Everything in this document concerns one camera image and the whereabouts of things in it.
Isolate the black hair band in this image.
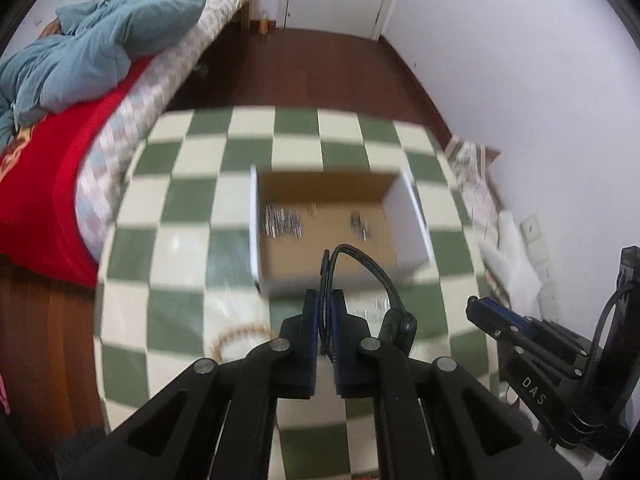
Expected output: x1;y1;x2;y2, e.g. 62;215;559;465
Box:
318;244;418;356

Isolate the white power strip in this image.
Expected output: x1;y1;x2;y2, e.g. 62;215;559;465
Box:
520;214;562;323

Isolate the white plastic bag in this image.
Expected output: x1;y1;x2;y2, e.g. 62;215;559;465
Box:
480;210;541;316

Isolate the green checkered tablecloth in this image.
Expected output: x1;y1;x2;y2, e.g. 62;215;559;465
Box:
94;106;499;429

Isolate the floral fabric cloth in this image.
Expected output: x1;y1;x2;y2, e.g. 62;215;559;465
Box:
445;136;501;247

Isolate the pink slipper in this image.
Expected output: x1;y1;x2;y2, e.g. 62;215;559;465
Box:
0;376;11;416

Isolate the white cardboard box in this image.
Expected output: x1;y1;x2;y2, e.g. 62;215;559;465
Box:
248;168;435;298

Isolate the red bed blanket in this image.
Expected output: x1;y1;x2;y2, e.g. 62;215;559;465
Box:
1;54;156;287

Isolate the teal blue duvet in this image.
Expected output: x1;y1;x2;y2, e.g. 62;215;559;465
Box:
1;0;206;146

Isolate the wooden bead bracelet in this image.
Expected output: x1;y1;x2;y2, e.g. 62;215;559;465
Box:
209;322;279;361

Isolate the black cable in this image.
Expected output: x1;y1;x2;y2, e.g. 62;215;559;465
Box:
584;278;639;376

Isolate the thin silver necklace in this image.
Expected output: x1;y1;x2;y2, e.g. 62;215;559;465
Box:
348;210;374;241

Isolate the thick silver chain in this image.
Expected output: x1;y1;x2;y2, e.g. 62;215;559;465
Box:
261;204;306;241

